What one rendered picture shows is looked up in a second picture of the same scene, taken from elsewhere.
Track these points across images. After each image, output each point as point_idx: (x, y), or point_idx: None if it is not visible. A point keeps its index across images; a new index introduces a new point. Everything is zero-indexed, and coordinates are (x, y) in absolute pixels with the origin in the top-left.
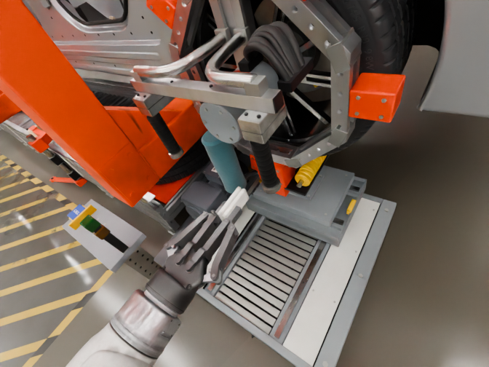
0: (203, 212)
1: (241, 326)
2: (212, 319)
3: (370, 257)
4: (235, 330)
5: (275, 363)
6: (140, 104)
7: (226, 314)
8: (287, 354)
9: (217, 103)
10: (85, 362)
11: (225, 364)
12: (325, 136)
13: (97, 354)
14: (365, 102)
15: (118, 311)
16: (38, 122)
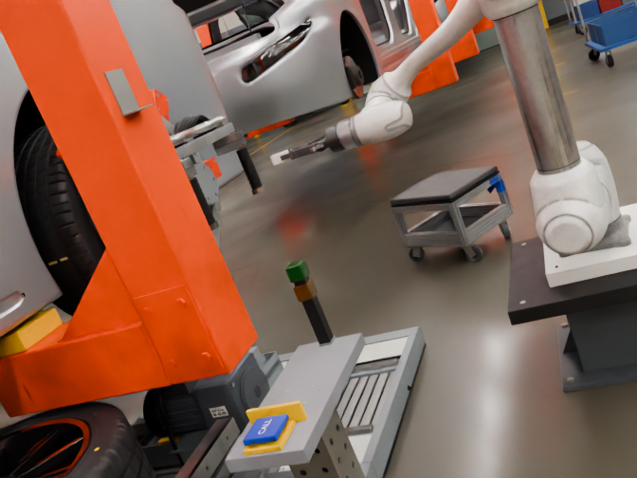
0: (289, 152)
1: (407, 408)
2: (413, 432)
3: (292, 354)
4: (414, 409)
5: (427, 372)
6: (189, 162)
7: (394, 396)
8: (408, 347)
9: (216, 138)
10: (366, 107)
11: (454, 396)
12: (210, 209)
13: (362, 109)
14: (210, 167)
15: (348, 122)
16: (167, 193)
